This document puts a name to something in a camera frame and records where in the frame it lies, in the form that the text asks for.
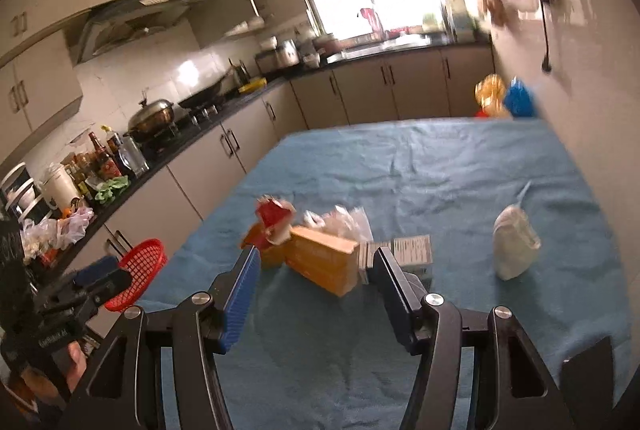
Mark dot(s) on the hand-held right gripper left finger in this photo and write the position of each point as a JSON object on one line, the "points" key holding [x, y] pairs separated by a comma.
{"points": [[240, 295]]}

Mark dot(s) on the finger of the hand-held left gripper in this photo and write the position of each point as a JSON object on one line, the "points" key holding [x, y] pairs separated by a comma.
{"points": [[112, 285], [95, 267]]}

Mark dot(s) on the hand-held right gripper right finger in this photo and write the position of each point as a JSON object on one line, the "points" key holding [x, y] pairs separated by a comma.
{"points": [[395, 305]]}

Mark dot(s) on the red plastic basket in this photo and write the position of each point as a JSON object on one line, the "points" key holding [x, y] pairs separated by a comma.
{"points": [[142, 265]]}

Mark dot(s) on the yellow plastic container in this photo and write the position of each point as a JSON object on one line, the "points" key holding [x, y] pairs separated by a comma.
{"points": [[267, 255]]}

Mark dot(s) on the white medicine box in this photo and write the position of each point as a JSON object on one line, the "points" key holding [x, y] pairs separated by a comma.
{"points": [[410, 250]]}

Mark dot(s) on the torn red carton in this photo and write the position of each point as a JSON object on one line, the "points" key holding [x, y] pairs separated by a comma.
{"points": [[272, 215]]}

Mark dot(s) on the orange medicine carton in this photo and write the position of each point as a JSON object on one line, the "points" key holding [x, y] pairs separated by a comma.
{"points": [[320, 260]]}

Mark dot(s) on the pink white wrapper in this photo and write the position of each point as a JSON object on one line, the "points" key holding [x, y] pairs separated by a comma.
{"points": [[345, 222]]}

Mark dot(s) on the clear plastic bag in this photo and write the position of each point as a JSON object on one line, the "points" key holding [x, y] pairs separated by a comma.
{"points": [[515, 245]]}

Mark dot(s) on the person's left hand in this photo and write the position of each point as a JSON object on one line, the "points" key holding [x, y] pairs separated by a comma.
{"points": [[77, 365]]}

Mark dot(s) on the pile of plastic bags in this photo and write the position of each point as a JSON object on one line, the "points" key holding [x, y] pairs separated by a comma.
{"points": [[55, 230]]}

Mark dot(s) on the green cloth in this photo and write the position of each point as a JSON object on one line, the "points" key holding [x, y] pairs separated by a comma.
{"points": [[112, 188]]}

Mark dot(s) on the white plastic jug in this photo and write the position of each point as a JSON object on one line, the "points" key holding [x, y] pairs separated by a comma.
{"points": [[61, 187]]}

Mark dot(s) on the cluster of seasoning bottles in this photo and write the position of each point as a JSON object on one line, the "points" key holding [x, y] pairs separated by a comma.
{"points": [[80, 170]]}

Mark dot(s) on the red label sauce bottle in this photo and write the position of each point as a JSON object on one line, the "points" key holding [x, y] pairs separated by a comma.
{"points": [[102, 160]]}

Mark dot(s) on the white dish rack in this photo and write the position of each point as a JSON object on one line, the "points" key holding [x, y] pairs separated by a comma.
{"points": [[20, 190]]}

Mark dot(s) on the glass jug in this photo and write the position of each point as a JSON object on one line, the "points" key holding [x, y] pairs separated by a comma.
{"points": [[134, 156]]}

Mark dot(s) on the beige kitchen base cabinets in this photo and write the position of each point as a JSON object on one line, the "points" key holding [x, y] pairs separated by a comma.
{"points": [[200, 180]]}

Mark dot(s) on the yellow cap dark bottle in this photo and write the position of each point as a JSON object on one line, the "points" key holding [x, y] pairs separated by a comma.
{"points": [[114, 143]]}

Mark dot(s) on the blue tablecloth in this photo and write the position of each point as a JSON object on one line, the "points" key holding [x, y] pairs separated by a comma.
{"points": [[425, 170]]}

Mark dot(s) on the steel wok with lid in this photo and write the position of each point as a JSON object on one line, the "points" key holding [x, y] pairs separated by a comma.
{"points": [[150, 113]]}

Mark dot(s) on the black gas stove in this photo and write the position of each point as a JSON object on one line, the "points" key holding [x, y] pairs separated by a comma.
{"points": [[192, 118]]}

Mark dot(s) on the black kitchen countertop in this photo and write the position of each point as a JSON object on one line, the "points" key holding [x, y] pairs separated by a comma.
{"points": [[210, 116]]}

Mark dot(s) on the black frying pan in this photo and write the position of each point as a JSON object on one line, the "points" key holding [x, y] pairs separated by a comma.
{"points": [[202, 98]]}

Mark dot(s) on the yellow plate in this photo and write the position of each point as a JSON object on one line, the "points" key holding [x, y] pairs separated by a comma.
{"points": [[252, 85]]}

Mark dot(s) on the steel kettle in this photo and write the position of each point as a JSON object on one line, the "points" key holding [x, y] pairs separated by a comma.
{"points": [[240, 71]]}

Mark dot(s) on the yellow plastic bag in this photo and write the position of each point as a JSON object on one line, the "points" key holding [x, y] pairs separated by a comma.
{"points": [[492, 95]]}

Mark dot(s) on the blue plastic bag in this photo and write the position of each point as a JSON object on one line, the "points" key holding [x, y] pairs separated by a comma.
{"points": [[521, 99]]}

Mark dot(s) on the range hood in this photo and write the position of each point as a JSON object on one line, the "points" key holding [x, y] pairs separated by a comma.
{"points": [[135, 23]]}

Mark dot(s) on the dark cooking pot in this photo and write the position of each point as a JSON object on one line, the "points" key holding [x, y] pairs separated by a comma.
{"points": [[326, 44]]}

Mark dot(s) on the red cloth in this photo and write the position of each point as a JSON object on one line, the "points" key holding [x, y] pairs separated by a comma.
{"points": [[371, 20]]}

